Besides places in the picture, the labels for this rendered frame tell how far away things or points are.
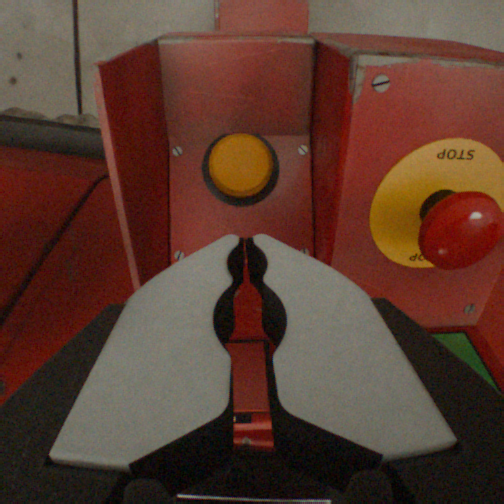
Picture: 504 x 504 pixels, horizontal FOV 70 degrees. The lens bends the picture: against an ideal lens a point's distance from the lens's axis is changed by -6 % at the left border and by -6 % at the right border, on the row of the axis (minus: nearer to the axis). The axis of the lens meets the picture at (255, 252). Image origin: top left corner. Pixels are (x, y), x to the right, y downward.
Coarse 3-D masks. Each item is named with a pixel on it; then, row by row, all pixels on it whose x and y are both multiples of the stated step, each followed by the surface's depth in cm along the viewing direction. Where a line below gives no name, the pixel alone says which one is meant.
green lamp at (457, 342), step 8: (440, 336) 22; (448, 336) 22; (456, 336) 22; (464, 336) 22; (448, 344) 22; (456, 344) 22; (464, 344) 22; (456, 352) 21; (464, 352) 21; (472, 352) 21; (464, 360) 21; (472, 360) 21; (480, 368) 20; (488, 376) 20
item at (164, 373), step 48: (240, 240) 11; (144, 288) 9; (192, 288) 9; (144, 336) 8; (192, 336) 8; (96, 384) 6; (144, 384) 7; (192, 384) 7; (96, 432) 6; (144, 432) 6; (192, 432) 6; (192, 480) 6
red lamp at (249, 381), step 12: (228, 348) 22; (240, 348) 22; (252, 348) 22; (240, 360) 21; (252, 360) 21; (264, 360) 21; (240, 372) 20; (252, 372) 20; (264, 372) 20; (240, 384) 20; (252, 384) 20; (264, 384) 20; (240, 396) 19; (252, 396) 19; (264, 396) 19; (240, 408) 18; (252, 408) 18; (264, 408) 18
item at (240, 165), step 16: (224, 144) 22; (240, 144) 22; (256, 144) 22; (224, 160) 22; (240, 160) 22; (256, 160) 22; (224, 176) 22; (240, 176) 22; (256, 176) 22; (224, 192) 23; (240, 192) 23; (256, 192) 23
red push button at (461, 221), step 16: (448, 192) 17; (464, 192) 15; (480, 192) 15; (432, 208) 16; (448, 208) 15; (464, 208) 15; (480, 208) 15; (496, 208) 15; (432, 224) 16; (448, 224) 16; (464, 224) 16; (480, 224) 16; (496, 224) 16; (432, 240) 16; (448, 240) 16; (464, 240) 16; (480, 240) 16; (496, 240) 16; (432, 256) 17; (448, 256) 16; (464, 256) 16; (480, 256) 17
